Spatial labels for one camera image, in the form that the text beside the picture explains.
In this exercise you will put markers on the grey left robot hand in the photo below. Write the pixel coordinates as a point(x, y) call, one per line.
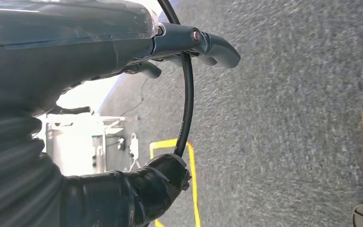
point(59, 53)

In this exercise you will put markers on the stainless steel workbench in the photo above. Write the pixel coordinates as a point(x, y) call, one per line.
point(75, 147)

